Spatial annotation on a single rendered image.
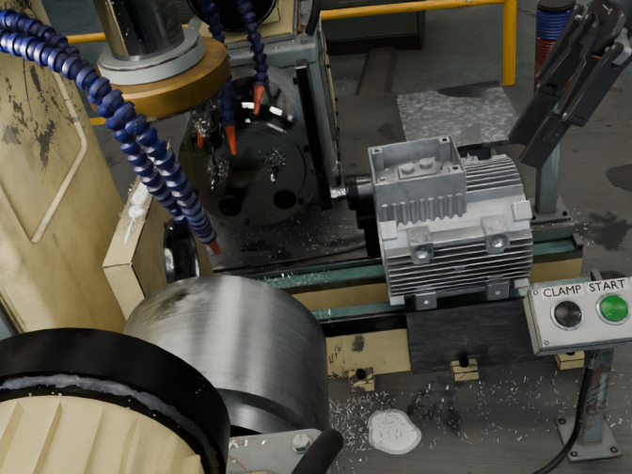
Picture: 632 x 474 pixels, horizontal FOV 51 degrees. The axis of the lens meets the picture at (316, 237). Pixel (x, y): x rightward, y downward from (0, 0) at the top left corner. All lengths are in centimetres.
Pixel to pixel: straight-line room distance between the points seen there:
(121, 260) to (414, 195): 38
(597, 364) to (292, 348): 38
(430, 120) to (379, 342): 61
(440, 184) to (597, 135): 81
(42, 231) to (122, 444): 56
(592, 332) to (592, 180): 73
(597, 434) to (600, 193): 61
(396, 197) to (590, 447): 43
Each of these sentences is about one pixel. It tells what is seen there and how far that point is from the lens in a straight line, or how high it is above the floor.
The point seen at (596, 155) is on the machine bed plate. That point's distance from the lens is 159.
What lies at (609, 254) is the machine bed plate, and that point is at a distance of 131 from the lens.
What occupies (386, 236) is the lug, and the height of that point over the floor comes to 108.
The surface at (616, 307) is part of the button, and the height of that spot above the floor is 107.
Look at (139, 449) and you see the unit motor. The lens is 40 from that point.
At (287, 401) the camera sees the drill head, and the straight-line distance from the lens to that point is 67.
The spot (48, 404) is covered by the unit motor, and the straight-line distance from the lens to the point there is 41.
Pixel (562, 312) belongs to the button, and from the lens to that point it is 80.
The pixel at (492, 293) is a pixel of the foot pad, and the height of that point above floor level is 97.
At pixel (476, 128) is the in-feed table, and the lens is 145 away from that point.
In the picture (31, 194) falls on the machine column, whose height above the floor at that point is 121.
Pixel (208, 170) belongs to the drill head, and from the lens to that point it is 115.
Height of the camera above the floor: 163
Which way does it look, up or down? 37 degrees down
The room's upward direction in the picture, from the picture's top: 11 degrees counter-clockwise
